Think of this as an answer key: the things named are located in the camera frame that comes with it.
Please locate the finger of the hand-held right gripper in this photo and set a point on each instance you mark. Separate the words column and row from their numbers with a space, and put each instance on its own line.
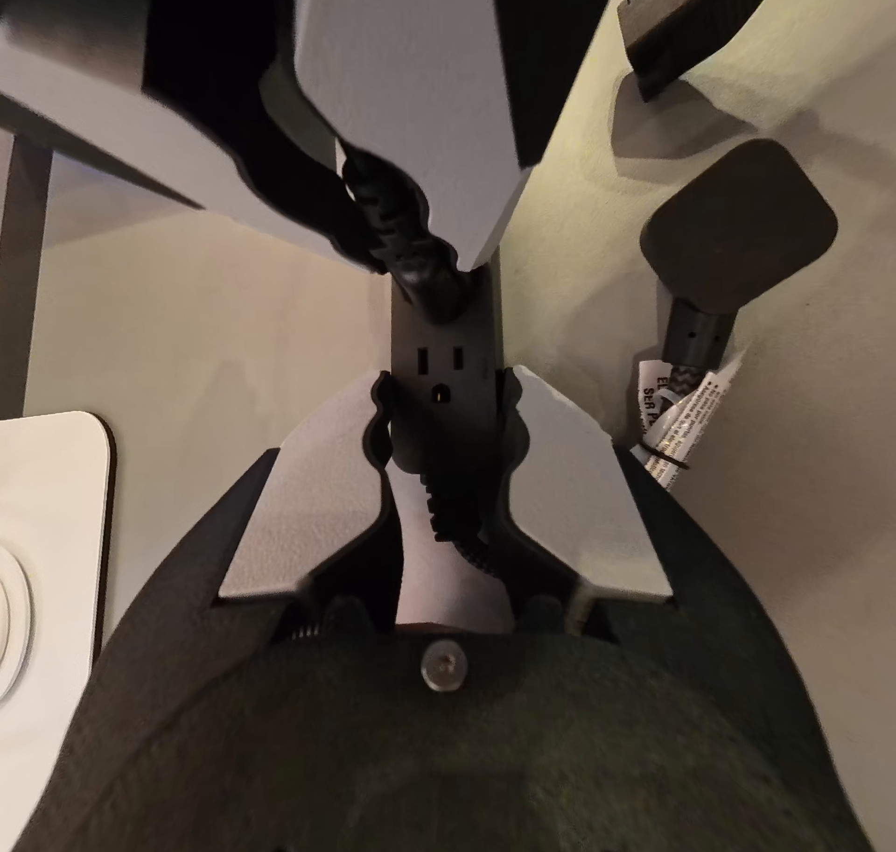
column 406, row 61
column 105, row 117

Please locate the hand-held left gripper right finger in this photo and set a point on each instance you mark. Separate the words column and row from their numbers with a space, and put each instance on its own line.
column 588, row 516

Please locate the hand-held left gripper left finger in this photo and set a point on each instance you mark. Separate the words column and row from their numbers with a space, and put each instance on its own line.
column 308, row 516

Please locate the black power strip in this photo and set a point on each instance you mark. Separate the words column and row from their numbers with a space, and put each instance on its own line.
column 476, row 418

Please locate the black power plug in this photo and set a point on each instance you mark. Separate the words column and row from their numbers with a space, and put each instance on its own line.
column 413, row 257

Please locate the black flat plug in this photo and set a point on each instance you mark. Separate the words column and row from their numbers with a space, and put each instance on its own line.
column 735, row 236

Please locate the white stand with wooden board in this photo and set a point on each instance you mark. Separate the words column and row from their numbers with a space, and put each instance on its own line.
column 56, row 488

